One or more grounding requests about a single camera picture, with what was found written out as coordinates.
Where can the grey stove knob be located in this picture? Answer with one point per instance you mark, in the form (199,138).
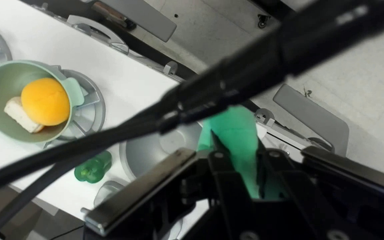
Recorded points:
(170,68)

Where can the yellow toy lemon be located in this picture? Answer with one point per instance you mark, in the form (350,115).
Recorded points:
(46,102)

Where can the white slotted wheel plate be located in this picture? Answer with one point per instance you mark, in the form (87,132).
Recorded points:
(93,107)

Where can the white block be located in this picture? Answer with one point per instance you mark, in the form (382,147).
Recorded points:
(21,116)

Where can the pale green bowl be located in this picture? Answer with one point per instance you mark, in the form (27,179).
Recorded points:
(1,88)

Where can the silver toy faucet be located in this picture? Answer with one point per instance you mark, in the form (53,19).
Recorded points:
(110,191)

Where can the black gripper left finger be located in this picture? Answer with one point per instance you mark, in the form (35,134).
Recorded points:
(157,195)

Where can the green toy cup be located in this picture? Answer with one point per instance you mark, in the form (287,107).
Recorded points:
(94,168)

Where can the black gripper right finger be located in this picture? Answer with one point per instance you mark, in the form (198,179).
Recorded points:
(326,200)

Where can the white toy kitchen unit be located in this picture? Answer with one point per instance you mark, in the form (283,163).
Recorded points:
(113,75)

